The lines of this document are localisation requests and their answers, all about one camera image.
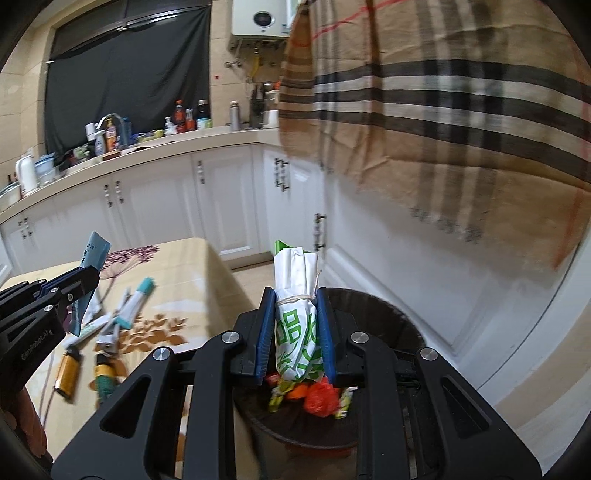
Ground amber bottle with yellow label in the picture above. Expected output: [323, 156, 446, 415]
[54, 345, 84, 400]

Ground white kettle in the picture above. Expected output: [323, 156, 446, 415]
[15, 154, 40, 195]

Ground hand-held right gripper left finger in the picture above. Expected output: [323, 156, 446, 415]
[51, 286, 278, 480]

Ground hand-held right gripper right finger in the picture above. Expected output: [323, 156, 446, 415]
[315, 287, 543, 480]

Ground white base cabinets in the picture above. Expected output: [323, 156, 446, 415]
[0, 141, 333, 278]

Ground green bottle with black cap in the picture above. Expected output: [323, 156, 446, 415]
[93, 353, 122, 402]

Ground yellow wrapper bundle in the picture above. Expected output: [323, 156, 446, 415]
[268, 373, 308, 412]

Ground pot with lid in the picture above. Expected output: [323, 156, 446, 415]
[0, 182, 23, 208]

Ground black knife block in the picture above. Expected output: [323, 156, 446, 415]
[249, 83, 266, 129]

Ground beige plaid scarf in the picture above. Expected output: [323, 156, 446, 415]
[277, 0, 591, 271]

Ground white green toothpaste tube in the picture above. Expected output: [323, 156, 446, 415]
[69, 310, 116, 344]

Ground white blue bottle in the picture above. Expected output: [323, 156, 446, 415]
[85, 122, 107, 158]

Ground water filter pitcher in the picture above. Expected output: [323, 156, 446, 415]
[36, 154, 58, 185]

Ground green white wrapper bundle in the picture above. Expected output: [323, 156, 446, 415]
[333, 387, 357, 420]

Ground white electric jug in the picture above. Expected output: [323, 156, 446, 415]
[263, 90, 281, 127]

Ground blue white squeeze tube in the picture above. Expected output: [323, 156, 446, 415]
[65, 231, 112, 335]

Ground white paper bundle green print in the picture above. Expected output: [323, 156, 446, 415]
[272, 240, 326, 384]

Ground white water heater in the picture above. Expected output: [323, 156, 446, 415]
[231, 0, 291, 40]

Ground red plastic bag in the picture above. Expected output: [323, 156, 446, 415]
[302, 376, 342, 418]

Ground chrome faucet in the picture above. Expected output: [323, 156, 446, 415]
[97, 113, 132, 148]

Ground white tube with teal cap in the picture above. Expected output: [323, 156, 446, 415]
[119, 278, 156, 324]

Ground person's left hand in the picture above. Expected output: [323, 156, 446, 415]
[0, 388, 49, 457]

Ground black curtain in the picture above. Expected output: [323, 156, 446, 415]
[44, 7, 211, 158]

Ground black trash bin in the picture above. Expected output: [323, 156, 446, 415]
[233, 287, 439, 480]

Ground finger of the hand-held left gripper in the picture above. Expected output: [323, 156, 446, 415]
[34, 266, 101, 309]
[0, 278, 51, 306]

